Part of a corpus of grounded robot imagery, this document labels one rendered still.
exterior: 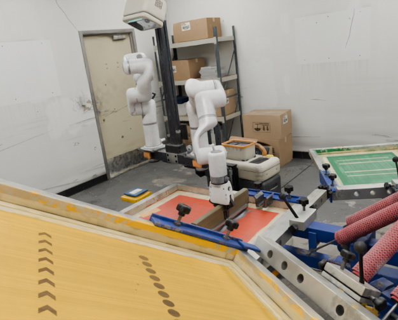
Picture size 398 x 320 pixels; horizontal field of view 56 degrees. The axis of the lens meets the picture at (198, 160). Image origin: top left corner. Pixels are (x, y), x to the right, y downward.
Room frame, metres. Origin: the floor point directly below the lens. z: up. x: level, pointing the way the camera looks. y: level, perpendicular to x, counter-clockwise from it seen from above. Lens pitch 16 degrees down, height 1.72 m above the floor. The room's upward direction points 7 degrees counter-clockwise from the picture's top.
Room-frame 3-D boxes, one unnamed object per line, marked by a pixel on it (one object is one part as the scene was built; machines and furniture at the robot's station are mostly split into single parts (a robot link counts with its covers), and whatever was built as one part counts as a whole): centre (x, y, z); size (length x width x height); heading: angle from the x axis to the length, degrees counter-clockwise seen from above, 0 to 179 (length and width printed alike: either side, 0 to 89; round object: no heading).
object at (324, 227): (1.26, -0.41, 1.02); 0.17 x 0.06 x 0.05; 50
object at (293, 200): (1.68, -0.34, 0.97); 0.30 x 0.05 x 0.07; 50
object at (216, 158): (1.57, -0.08, 1.25); 0.15 x 0.10 x 0.11; 6
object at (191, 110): (2.10, -0.03, 1.37); 0.13 x 0.10 x 0.16; 96
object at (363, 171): (1.84, -0.94, 1.05); 1.08 x 0.61 x 0.23; 170
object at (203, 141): (2.11, -0.03, 1.21); 0.16 x 0.13 x 0.15; 134
